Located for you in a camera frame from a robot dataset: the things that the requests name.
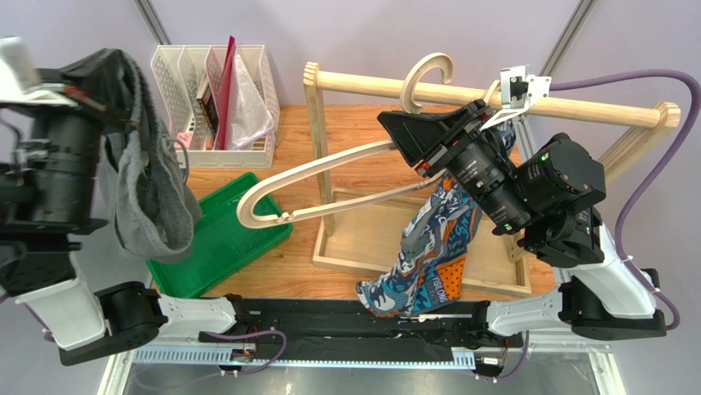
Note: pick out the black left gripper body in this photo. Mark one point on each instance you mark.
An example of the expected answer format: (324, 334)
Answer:
(109, 109)

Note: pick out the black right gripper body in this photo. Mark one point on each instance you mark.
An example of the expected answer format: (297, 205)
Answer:
(452, 143)

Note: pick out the grey shorts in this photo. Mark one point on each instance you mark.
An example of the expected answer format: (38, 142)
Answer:
(153, 211)

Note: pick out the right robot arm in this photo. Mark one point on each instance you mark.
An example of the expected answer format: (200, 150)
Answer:
(549, 203)

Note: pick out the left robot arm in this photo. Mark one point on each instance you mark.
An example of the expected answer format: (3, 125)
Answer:
(98, 154)

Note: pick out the patterned blue orange shorts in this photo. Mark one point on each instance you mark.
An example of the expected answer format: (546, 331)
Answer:
(428, 272)

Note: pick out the pink eraser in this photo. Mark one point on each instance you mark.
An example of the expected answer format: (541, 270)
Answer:
(183, 141)

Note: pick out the dark book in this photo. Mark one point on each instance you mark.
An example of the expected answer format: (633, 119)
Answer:
(207, 104)

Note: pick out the wooden clothes rack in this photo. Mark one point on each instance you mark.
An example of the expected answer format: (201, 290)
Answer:
(364, 240)

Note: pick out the white file organizer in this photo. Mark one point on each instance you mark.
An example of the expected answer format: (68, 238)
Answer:
(178, 70)

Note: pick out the red folder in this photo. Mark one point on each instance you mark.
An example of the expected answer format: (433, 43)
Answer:
(223, 94)

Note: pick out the clear plastic bag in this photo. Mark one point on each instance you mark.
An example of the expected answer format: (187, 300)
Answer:
(248, 116)

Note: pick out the green plastic tray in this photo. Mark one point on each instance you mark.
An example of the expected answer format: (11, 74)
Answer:
(221, 246)

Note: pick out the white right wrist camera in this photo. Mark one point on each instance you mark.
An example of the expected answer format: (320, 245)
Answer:
(521, 89)

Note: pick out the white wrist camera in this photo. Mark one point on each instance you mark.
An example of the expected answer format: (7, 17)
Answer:
(21, 83)
(521, 89)

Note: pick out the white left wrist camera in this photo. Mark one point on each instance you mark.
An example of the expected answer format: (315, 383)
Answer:
(21, 83)

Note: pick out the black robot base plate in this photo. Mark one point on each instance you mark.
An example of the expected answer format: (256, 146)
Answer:
(344, 331)

